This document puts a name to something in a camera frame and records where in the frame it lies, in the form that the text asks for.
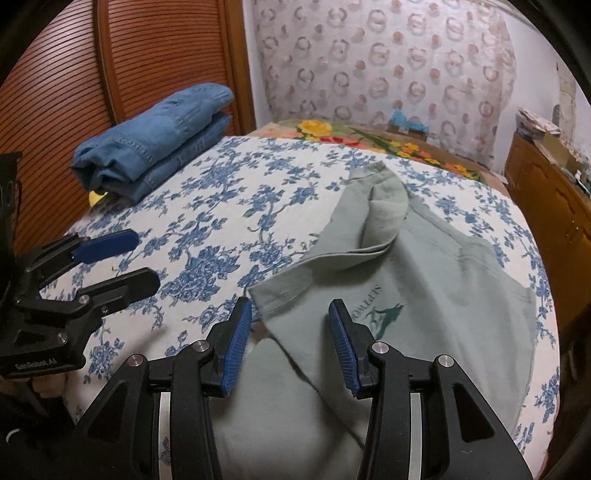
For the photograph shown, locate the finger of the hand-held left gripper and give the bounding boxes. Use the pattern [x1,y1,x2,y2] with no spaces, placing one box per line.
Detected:
[16,268,161,326]
[23,229,139,285]

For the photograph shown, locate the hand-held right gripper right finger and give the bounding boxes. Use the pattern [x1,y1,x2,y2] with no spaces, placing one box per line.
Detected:
[328,299,532,480]

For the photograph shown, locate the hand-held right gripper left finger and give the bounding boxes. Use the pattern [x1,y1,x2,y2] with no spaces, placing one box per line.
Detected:
[69,298,254,480]

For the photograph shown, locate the grey-green pants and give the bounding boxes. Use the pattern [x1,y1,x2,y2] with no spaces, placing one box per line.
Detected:
[217,161,539,480]

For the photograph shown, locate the folded blue jeans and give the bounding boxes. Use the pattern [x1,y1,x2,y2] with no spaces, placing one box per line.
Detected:
[71,83,235,204]

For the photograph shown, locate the blue floral bedsheet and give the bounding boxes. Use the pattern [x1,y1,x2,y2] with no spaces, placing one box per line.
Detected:
[39,134,561,480]

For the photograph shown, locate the wooden louvred wardrobe door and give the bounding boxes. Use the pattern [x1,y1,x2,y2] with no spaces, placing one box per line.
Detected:
[0,0,257,241]

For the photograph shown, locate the orange floral blanket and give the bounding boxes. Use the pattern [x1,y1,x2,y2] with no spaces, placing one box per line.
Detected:
[252,117,509,185]

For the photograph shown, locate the blue toy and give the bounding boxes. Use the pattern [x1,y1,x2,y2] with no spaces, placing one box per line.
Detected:
[388,108,430,139]

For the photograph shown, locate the wooden cabinet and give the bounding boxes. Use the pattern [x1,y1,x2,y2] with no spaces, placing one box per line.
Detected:
[503,131,591,324]

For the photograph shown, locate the cardboard box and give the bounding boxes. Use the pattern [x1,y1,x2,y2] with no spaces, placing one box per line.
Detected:
[531,134,585,174]

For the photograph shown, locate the cluttered small items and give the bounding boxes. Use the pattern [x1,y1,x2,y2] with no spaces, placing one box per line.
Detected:
[575,157,591,195]

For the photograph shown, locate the stack of papers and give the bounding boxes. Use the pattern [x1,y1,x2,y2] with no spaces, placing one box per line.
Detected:
[515,107,561,139]

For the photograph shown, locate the ring-patterned fabric cover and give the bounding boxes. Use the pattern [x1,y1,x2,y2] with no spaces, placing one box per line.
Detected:
[245,0,518,171]

